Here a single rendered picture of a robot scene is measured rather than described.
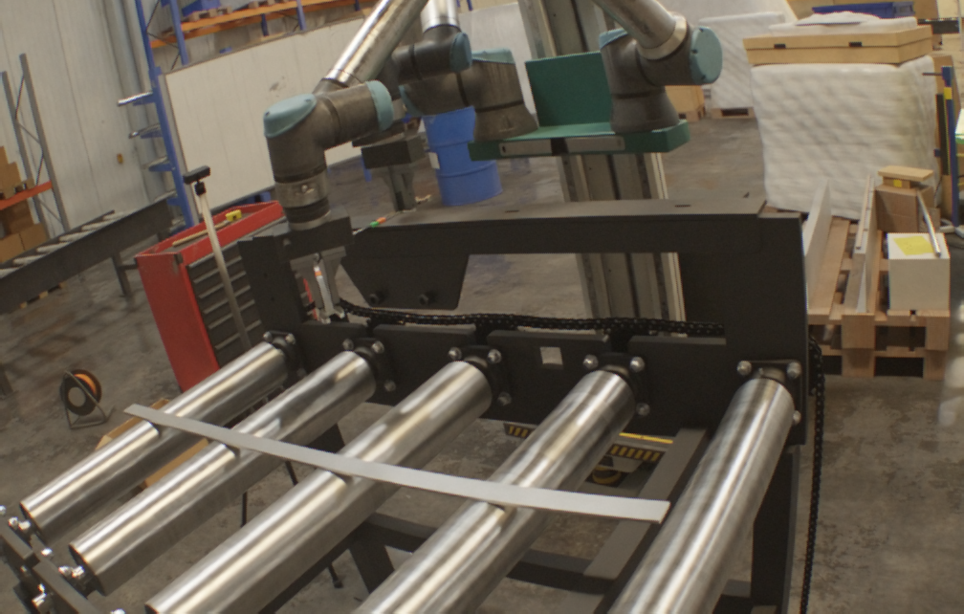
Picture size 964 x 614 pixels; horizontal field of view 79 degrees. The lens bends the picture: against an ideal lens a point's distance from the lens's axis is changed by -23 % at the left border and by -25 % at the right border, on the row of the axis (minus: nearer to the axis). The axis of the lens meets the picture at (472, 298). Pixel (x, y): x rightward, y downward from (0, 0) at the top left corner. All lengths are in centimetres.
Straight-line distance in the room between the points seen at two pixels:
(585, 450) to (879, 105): 341
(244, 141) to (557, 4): 406
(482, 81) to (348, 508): 134
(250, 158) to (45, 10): 702
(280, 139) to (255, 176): 482
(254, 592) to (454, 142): 599
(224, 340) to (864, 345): 280
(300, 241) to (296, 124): 20
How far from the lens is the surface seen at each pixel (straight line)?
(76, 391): 451
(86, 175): 1193
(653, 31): 169
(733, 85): 942
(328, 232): 122
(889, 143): 432
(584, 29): 219
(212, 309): 344
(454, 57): 160
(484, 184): 690
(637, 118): 187
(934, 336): 291
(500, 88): 213
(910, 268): 285
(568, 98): 216
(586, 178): 229
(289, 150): 115
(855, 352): 297
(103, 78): 1232
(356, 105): 119
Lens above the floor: 149
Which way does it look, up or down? 19 degrees down
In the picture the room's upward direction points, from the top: 13 degrees counter-clockwise
